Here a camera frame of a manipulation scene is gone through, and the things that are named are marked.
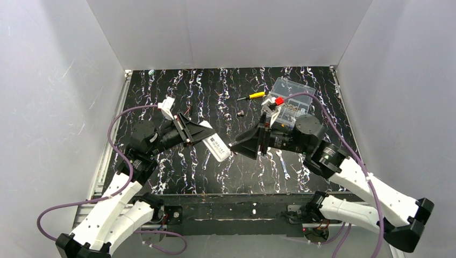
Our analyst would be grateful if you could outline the white remote control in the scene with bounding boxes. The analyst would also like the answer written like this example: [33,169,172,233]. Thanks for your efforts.
[199,120,231,162]

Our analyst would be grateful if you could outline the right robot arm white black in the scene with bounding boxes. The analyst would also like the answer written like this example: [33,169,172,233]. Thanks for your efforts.
[230,114,434,253]

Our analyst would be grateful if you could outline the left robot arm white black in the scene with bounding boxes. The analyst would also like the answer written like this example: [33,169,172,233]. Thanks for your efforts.
[55,113,216,257]

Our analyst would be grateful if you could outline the silver open-end wrench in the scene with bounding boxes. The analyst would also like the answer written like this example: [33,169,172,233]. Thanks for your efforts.
[276,150,291,180]

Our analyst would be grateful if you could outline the clear plastic screw box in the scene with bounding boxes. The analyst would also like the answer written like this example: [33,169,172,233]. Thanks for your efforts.
[266,78,316,128]

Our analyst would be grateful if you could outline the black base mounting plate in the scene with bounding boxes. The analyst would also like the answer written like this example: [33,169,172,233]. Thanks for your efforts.
[130,193,343,238]

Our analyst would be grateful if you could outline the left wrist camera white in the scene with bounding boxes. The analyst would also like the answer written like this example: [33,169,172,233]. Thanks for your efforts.
[157,97,175,120]

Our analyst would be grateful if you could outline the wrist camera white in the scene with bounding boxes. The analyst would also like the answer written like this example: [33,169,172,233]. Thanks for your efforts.
[157,97,175,120]
[262,97,284,127]

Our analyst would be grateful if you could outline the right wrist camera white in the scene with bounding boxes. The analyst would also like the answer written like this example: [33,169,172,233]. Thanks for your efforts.
[262,97,284,127]

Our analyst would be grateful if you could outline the yellow handled screwdriver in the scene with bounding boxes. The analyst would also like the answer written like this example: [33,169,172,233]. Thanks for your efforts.
[237,91,266,101]

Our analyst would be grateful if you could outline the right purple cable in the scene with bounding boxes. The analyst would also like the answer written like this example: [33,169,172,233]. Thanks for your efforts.
[283,91,386,258]

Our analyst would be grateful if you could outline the aluminium frame rail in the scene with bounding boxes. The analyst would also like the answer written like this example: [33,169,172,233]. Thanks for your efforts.
[72,70,133,229]

